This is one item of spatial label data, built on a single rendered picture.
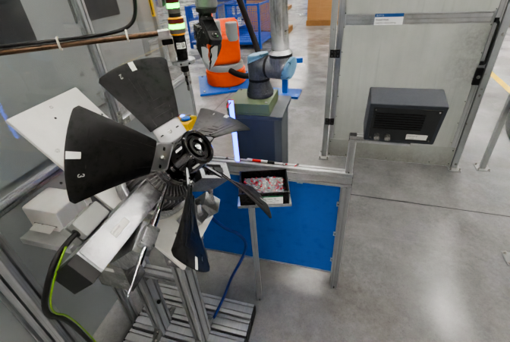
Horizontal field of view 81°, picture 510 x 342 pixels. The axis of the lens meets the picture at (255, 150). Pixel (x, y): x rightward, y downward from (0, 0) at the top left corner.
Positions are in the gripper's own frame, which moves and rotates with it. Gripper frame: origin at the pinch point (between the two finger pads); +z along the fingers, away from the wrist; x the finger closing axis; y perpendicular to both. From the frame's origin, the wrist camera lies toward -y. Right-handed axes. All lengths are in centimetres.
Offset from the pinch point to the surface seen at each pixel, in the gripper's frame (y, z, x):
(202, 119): -4.8, 19.0, 5.3
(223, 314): -27, 131, 5
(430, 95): -42, 3, -70
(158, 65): -4.6, -3.8, 19.1
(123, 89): -10.0, 1.0, 31.3
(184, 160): -33.8, 15.1, 19.1
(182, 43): -18.9, -14.5, 13.5
